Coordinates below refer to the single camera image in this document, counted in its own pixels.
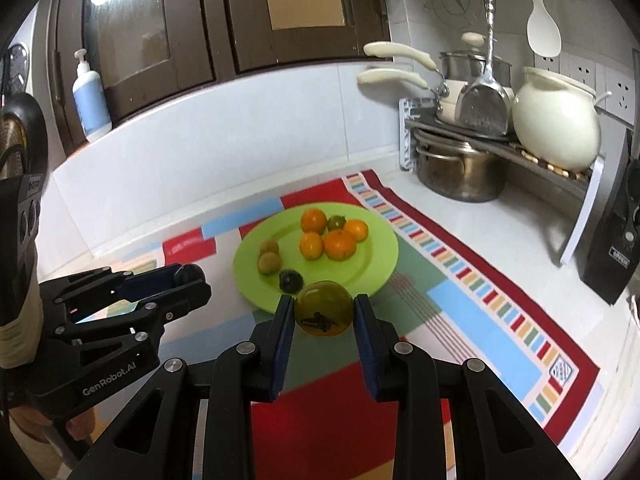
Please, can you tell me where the cream handled saucepan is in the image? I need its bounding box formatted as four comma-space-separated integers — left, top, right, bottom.
357, 68, 468, 123
363, 41, 468, 98

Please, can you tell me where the dark wooden cabinet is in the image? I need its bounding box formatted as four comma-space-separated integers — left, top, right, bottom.
47, 0, 391, 156

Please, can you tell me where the medium orange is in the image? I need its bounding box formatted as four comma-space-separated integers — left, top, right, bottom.
299, 231, 324, 260

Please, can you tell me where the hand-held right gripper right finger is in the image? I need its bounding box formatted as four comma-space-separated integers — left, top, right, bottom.
354, 294, 583, 480

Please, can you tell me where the green plate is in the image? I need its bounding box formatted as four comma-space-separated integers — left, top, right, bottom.
233, 202, 400, 313

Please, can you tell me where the steel slotted turner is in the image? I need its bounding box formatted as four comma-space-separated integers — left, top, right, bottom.
455, 0, 512, 137

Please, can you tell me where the wooden bead trivet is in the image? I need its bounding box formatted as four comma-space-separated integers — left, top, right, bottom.
510, 142, 593, 181

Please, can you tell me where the dark purple plum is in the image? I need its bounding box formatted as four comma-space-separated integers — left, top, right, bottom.
172, 262, 206, 286
278, 269, 304, 295

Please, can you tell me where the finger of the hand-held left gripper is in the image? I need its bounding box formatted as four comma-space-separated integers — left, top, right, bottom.
40, 262, 179, 312
52, 280, 212, 347

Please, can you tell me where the colourful patchwork mat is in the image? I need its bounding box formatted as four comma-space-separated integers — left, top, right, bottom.
75, 170, 601, 480

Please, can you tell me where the cream ceramic pot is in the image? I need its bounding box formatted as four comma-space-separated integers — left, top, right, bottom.
511, 66, 613, 172

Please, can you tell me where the black knife block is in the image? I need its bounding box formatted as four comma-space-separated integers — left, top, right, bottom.
582, 130, 640, 306

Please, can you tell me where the large orange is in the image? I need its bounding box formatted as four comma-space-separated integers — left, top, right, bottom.
323, 229, 357, 261

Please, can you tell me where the white rice paddle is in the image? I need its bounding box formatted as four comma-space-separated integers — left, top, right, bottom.
522, 0, 562, 58

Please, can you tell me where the blue white pump bottle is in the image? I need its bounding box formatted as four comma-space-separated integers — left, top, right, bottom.
72, 49, 112, 142

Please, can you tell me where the large steel pot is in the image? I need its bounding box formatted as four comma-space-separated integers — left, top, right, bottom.
415, 130, 508, 203

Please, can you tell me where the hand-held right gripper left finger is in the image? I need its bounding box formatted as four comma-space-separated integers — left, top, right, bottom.
65, 294, 296, 480

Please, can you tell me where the white grey kitchen rack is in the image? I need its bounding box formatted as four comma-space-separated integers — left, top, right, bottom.
398, 97, 607, 266

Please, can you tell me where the person's left hand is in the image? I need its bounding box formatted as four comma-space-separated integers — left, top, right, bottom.
10, 395, 96, 443

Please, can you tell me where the steel pot with lid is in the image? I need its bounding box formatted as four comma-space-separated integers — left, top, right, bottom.
440, 32, 515, 92

